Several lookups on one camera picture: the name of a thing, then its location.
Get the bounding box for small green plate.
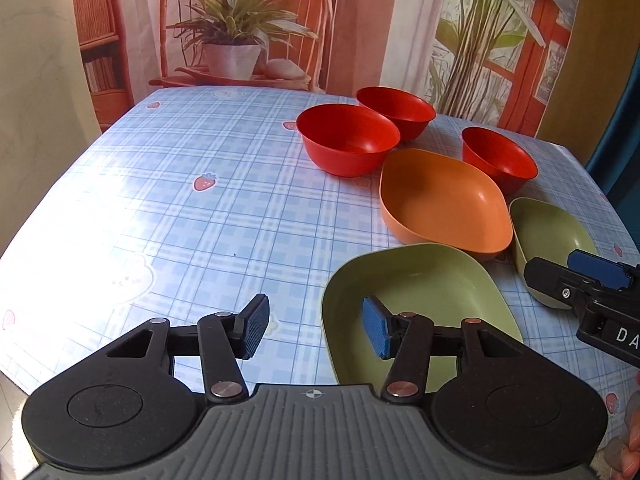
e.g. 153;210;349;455
509;197;598;278

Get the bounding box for large green plate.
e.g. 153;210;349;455
321;243;523;390

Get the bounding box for red bowl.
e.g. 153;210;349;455
356;86;436;143
296;103;400;178
461;126;538;195

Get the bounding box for person's right hand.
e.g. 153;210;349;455
604;411;639;479

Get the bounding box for teal curtain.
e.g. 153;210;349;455
587;55;640;244

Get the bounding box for orange oval plate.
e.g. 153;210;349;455
378;148;513;261

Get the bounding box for printed room backdrop cloth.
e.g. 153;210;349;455
73;0;578;136

